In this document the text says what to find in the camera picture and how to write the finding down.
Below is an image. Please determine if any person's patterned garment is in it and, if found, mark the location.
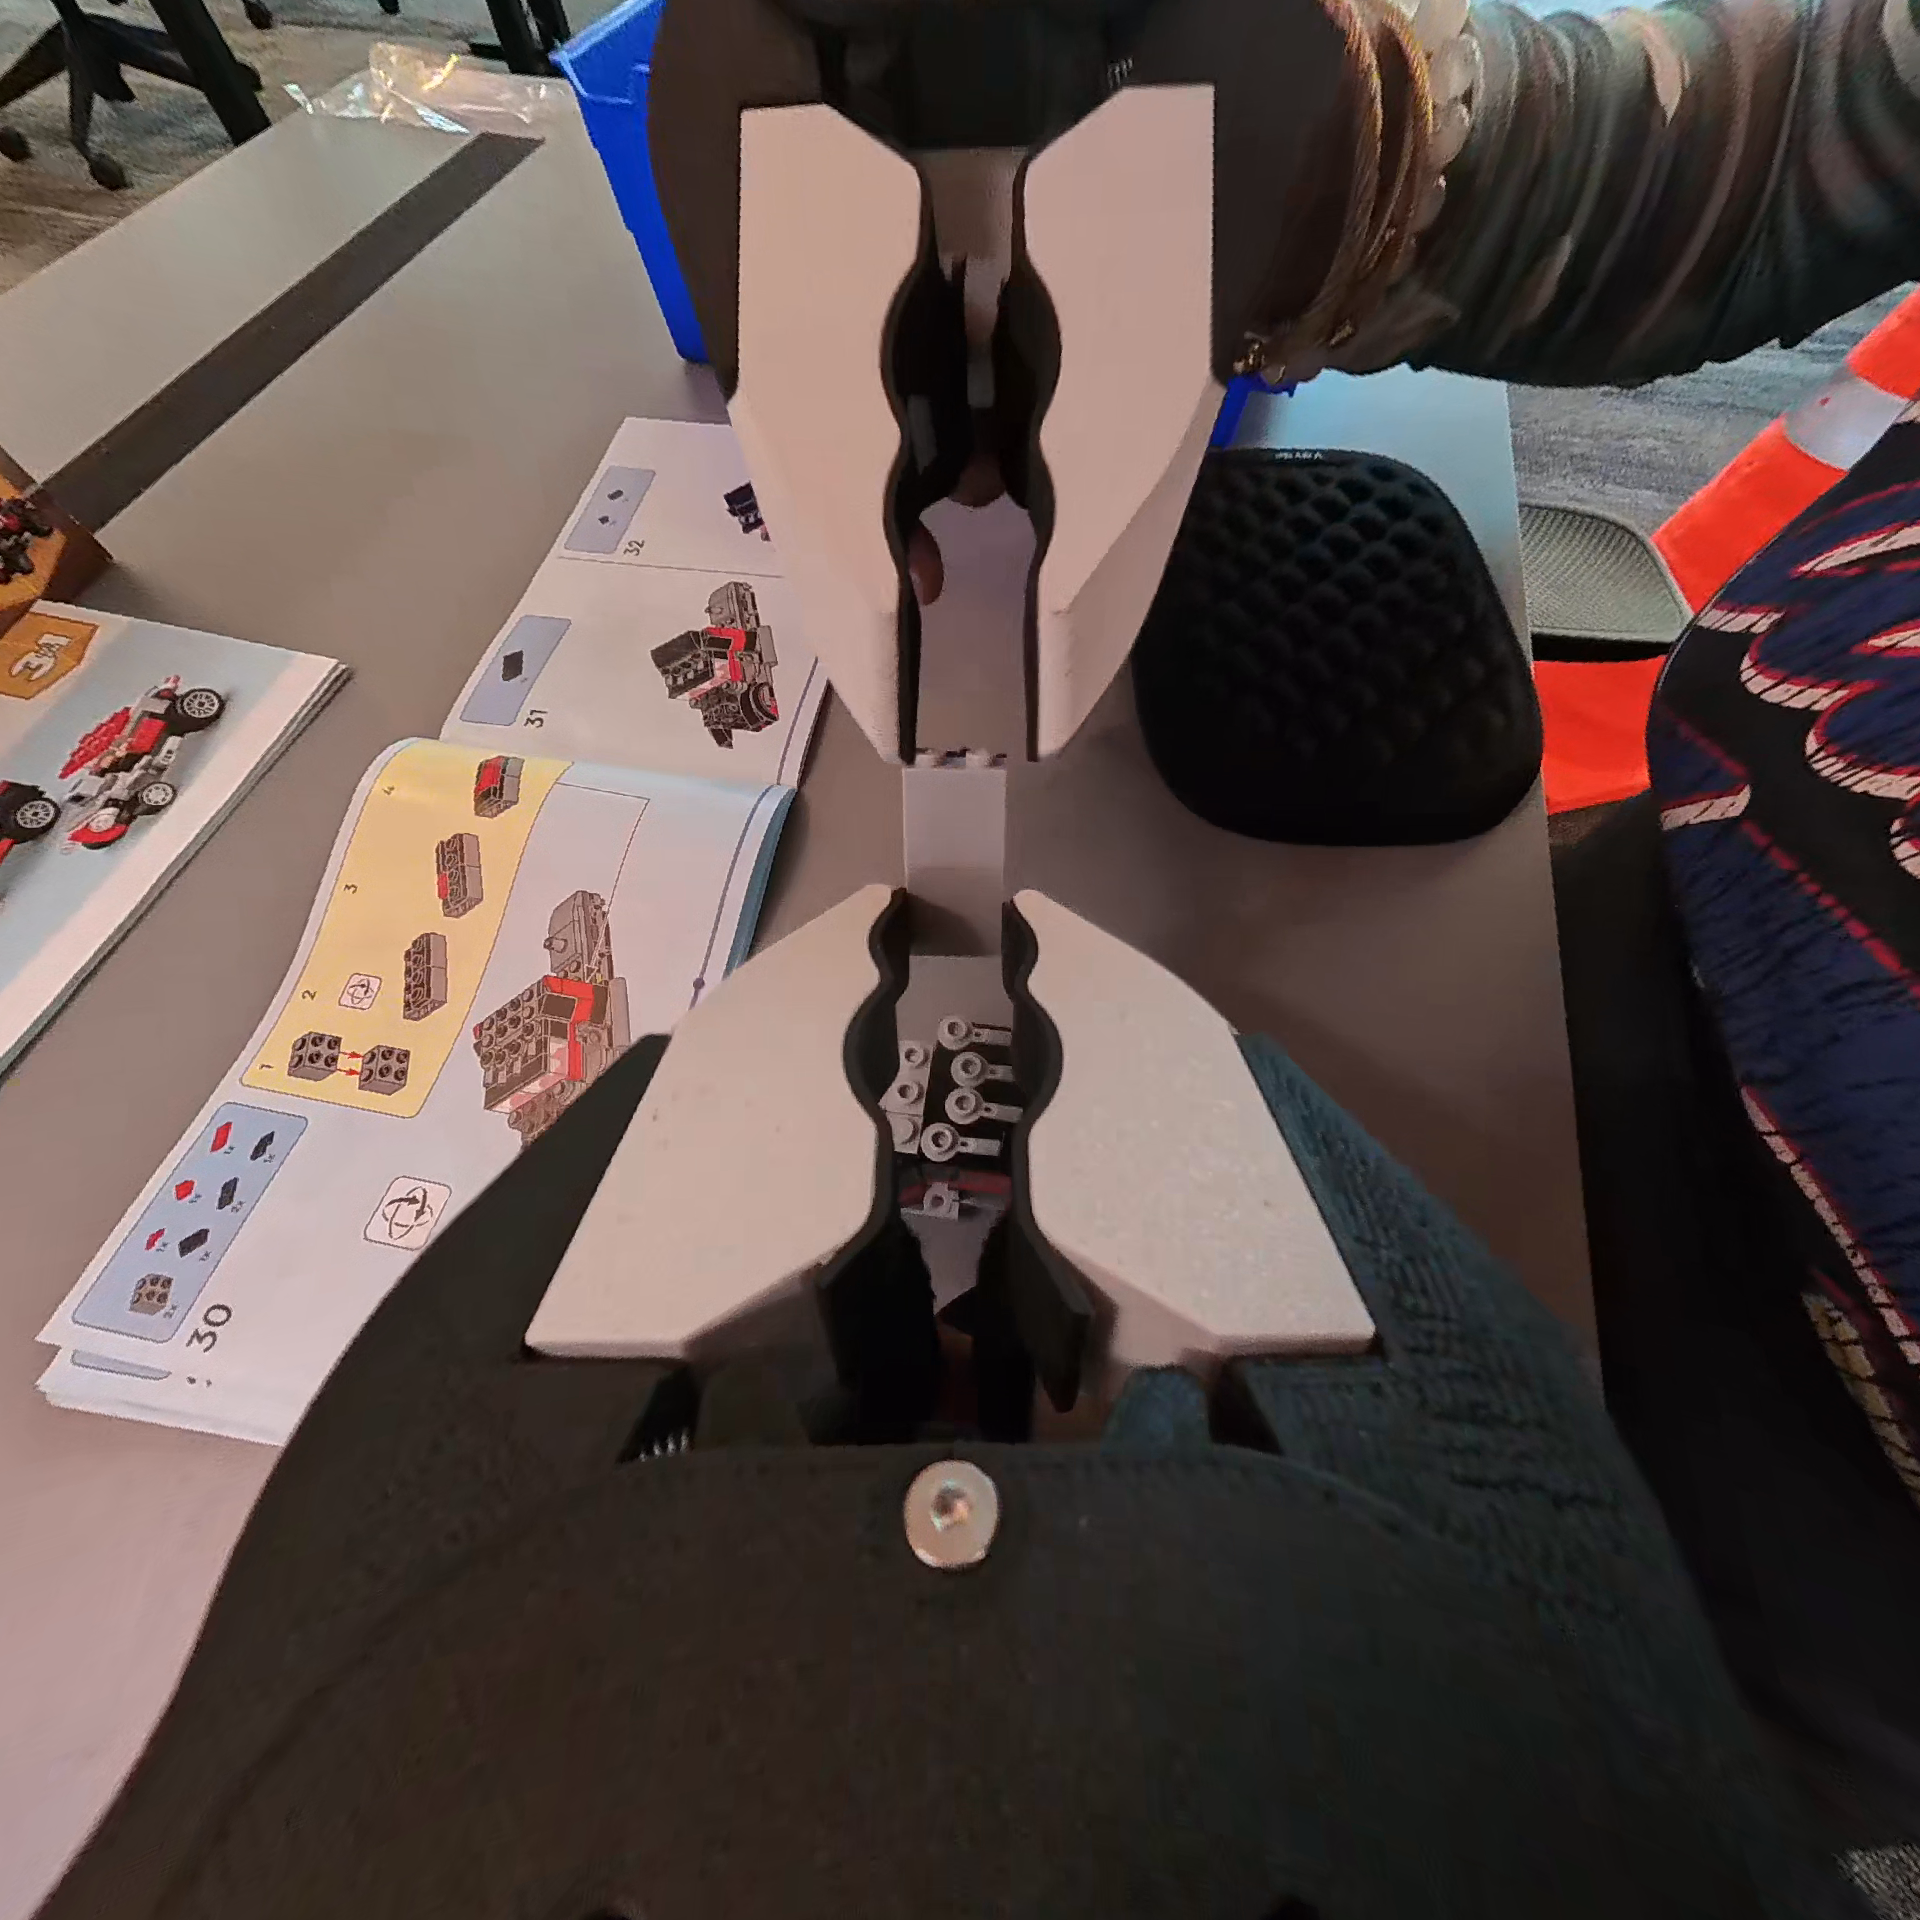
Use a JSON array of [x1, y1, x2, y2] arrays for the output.
[[1647, 403, 1920, 1509]]

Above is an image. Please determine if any black honeycomb pouch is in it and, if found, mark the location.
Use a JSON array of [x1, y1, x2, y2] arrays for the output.
[[1132, 448, 1547, 846]]

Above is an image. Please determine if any white bead bracelet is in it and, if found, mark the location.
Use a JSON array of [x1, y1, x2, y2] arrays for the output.
[[1388, 0, 1489, 107]]

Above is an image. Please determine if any orange traffic cone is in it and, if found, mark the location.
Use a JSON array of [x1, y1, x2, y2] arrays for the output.
[[1537, 290, 1920, 820]]

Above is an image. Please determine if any yellow toy set box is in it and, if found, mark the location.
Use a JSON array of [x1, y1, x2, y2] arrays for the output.
[[0, 442, 116, 636]]

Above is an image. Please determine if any clear plastic bag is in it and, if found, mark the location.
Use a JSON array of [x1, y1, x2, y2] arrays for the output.
[[283, 40, 583, 140]]

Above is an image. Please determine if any gold bracelet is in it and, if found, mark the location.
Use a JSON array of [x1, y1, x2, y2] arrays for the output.
[[1351, 60, 1453, 380], [1237, 31, 1418, 383]]

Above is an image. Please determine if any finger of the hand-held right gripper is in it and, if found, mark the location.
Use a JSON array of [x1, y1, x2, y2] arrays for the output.
[[989, 83, 1220, 763], [739, 106, 939, 762]]

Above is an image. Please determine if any black office chair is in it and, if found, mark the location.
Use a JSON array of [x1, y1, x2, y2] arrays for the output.
[[375, 0, 579, 76], [0, 0, 275, 191]]

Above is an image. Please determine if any blue plastic bin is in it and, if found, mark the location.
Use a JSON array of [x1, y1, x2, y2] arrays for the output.
[[548, 0, 1296, 449]]

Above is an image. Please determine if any grey desk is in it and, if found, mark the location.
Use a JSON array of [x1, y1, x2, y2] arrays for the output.
[[0, 75, 1599, 1920]]

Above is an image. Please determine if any person's right hand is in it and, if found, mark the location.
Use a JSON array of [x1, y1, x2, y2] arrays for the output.
[[903, 443, 1011, 605]]

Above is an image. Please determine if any grey black toy truck model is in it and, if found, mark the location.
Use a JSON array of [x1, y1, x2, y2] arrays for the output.
[[884, 738, 1028, 1254]]

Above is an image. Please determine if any closed instruction booklet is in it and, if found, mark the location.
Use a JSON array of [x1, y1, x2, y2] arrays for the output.
[[0, 600, 350, 1074]]

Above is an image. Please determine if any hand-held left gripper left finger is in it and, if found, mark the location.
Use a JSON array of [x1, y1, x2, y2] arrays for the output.
[[521, 882, 939, 1441]]

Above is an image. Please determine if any grey mesh chair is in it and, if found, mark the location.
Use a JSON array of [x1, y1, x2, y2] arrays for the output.
[[1518, 501, 1693, 649]]

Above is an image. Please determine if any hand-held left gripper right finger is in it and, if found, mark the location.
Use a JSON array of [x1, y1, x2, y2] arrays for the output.
[[975, 891, 1381, 1439]]

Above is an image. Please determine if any open instruction booklet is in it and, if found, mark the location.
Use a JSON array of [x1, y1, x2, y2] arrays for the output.
[[38, 417, 828, 1451]]

